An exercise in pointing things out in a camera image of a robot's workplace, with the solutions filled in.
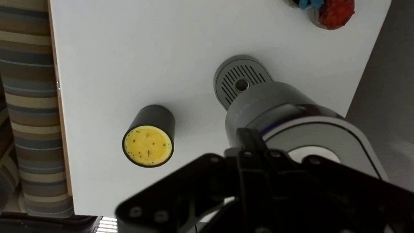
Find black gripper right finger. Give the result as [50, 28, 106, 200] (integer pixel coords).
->
[260, 149, 414, 233]

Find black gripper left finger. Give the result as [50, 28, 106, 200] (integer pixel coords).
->
[115, 154, 232, 233]

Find grey coffee maker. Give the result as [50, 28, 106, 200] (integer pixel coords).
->
[214, 54, 388, 180]

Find dark jar yellow candle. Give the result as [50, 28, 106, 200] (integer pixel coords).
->
[121, 105, 175, 168]

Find striped sofa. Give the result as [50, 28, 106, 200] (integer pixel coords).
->
[0, 0, 73, 218]

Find white table top board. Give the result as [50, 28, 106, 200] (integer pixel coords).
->
[49, 0, 391, 216]

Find small pot red succulent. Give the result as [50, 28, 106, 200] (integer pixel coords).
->
[316, 0, 354, 30]

